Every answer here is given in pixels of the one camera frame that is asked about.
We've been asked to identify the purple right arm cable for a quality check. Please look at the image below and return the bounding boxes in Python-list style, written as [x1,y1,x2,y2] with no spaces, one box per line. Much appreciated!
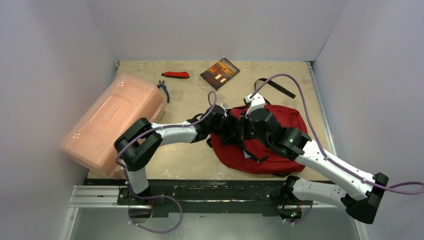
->
[250,73,424,226]

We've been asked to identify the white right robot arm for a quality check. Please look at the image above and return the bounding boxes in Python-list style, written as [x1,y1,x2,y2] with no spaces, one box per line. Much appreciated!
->
[241,108,389,224]

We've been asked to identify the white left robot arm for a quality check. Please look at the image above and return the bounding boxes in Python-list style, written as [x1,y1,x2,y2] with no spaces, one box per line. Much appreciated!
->
[113,105,239,205]

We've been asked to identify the dark brown book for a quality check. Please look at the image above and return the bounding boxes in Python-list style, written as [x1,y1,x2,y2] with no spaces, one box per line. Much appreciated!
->
[200,57,240,91]

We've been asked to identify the red student backpack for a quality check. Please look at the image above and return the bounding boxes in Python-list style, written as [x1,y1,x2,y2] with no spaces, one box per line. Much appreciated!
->
[206,100,307,177]

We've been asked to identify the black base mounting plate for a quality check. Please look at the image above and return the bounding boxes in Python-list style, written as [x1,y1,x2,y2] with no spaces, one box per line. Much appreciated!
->
[83,178,311,218]

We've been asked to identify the pink translucent plastic storage box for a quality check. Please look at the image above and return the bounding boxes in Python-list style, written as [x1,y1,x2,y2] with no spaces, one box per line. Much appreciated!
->
[60,73,166,179]

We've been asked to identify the light blue book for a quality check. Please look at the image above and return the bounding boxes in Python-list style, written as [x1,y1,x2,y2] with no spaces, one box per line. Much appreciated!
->
[243,151,251,159]

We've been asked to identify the blue handled pliers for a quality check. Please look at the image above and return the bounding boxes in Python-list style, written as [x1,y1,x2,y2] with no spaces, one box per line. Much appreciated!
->
[156,80,170,103]

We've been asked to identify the red utility knife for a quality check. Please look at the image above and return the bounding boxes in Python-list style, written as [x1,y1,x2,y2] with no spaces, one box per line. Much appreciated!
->
[161,71,190,79]

